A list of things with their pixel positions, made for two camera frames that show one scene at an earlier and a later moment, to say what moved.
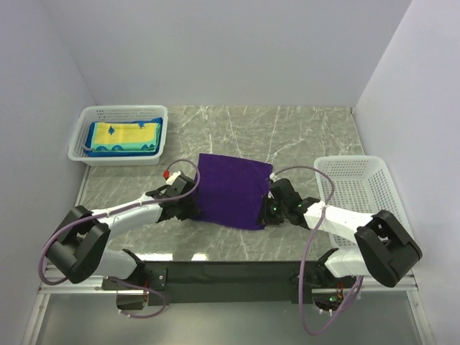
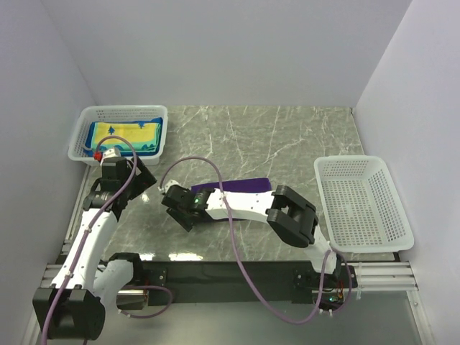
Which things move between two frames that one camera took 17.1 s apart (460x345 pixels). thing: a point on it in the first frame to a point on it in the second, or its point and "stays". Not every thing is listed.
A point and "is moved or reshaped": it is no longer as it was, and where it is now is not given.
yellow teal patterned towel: (125, 136) stays
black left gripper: (192, 211) to (143, 180)
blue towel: (88, 149) stays
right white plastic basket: (363, 185) stays
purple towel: (233, 191) is moved or reshaped
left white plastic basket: (87, 113) stays
